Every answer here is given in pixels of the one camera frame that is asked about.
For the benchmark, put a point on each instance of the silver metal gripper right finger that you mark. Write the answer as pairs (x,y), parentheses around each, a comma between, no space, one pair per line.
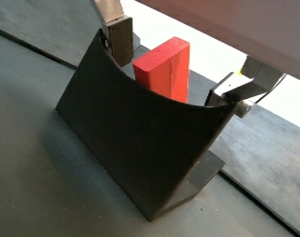
(245,87)

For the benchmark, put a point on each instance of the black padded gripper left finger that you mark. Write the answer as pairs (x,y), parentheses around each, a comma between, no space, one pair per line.
(117,25)

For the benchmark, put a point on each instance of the red double-square bar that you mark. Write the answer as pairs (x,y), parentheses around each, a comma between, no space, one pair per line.
(162,69)

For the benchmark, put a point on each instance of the black curved holder stand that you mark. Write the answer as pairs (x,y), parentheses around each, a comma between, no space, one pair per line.
(148,138)

